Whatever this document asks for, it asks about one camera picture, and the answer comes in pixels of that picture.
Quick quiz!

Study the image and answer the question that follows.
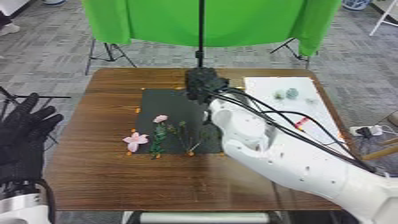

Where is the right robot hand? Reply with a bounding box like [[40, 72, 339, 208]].
[[182, 66, 232, 105]]

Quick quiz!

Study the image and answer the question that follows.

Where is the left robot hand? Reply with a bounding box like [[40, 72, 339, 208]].
[[0, 92, 65, 188]]

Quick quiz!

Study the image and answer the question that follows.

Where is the dark mat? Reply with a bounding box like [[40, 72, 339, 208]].
[[133, 88, 225, 155]]

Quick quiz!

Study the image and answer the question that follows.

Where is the pink rosebud flower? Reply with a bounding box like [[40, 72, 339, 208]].
[[147, 114, 170, 161]]

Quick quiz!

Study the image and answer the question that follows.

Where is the green sprig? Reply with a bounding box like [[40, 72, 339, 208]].
[[165, 123, 195, 155], [177, 120, 191, 152]]

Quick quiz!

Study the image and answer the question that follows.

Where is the black stand pole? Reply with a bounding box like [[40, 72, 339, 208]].
[[195, 0, 207, 70]]

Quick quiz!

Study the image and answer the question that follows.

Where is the black tripod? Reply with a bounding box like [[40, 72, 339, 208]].
[[268, 36, 312, 70], [83, 38, 138, 76]]

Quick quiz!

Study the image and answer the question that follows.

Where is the pale pink open flower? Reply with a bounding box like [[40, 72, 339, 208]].
[[120, 131, 150, 154]]

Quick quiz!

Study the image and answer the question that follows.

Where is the white sheet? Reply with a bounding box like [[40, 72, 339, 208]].
[[241, 76, 358, 158]]

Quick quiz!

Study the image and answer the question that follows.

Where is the white power strip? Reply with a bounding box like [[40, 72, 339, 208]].
[[348, 124, 387, 138]]

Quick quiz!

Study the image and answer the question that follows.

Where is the black cable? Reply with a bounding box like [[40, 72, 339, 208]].
[[257, 109, 356, 150]]

